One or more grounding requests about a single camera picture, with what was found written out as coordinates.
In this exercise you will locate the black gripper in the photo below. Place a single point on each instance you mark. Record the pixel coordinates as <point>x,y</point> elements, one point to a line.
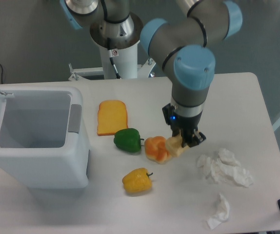
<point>186,126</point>

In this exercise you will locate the pale square bread loaf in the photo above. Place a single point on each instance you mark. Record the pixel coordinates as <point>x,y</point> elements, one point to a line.
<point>174,147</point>

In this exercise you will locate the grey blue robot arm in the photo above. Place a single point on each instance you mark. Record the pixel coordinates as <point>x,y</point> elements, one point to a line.
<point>181,50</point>

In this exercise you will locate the knotted orange bread roll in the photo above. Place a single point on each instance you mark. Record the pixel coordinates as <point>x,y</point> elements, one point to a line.
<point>155,149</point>

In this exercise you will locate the green bell pepper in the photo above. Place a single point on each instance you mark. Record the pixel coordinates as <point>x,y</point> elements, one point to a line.
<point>128,140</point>

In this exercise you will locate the large crumpled white tissue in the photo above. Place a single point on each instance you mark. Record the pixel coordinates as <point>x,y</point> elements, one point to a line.
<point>225,168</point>

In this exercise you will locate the orange toast slice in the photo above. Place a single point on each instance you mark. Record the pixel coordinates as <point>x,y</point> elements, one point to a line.
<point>112,117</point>

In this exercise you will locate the yellow bell pepper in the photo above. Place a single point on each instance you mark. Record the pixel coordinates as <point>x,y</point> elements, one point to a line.
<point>137,181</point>

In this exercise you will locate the small crumpled white tissue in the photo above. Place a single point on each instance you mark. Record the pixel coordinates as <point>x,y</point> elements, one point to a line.
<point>222,213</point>

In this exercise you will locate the white open trash bin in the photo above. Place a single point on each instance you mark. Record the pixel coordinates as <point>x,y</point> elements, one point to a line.
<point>43,139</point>

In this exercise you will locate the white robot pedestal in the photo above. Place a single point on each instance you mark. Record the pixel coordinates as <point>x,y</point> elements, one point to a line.
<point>117,64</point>

